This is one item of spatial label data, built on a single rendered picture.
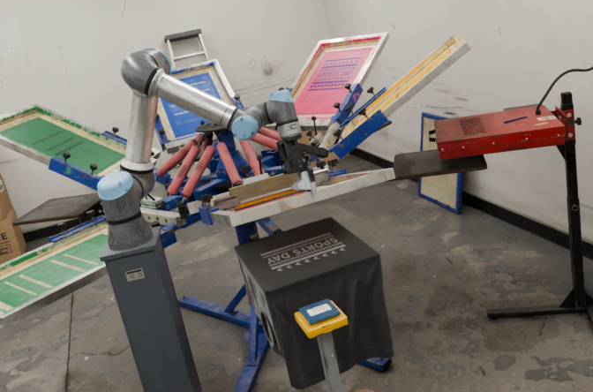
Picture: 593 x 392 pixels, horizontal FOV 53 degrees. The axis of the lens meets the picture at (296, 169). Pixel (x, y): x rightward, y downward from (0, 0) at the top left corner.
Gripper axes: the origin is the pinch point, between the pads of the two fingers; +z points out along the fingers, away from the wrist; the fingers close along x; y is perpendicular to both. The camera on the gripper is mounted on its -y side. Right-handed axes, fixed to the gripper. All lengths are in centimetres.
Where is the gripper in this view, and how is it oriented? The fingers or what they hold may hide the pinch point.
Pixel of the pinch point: (312, 193)
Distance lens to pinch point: 197.3
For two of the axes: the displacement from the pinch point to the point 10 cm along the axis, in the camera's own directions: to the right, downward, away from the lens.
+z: 2.6, 9.6, 0.2
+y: -9.3, 2.6, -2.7
